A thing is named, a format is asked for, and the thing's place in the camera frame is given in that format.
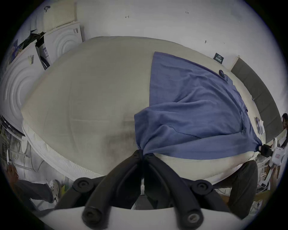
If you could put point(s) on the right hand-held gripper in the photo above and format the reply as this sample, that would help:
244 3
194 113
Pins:
277 156

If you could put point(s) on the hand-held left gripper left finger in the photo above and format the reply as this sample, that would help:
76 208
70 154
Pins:
117 179

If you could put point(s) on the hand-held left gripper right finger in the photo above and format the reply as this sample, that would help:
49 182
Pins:
166 182

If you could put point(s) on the blue shirt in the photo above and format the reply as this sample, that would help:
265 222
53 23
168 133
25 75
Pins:
191 116

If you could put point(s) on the printed card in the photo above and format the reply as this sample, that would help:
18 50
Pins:
259 125

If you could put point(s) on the person's legs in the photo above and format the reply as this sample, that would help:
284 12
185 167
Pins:
244 188

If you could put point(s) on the grey padded headboard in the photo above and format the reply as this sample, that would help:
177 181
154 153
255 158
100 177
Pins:
258 89

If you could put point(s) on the small black device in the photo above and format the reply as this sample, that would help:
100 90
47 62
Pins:
221 73

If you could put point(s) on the bed with beige sheet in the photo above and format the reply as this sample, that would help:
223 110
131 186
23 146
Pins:
90 89

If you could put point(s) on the black card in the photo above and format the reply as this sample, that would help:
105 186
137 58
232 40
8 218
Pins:
218 58

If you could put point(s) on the pale perforated foam cushion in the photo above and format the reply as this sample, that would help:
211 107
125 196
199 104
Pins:
59 16

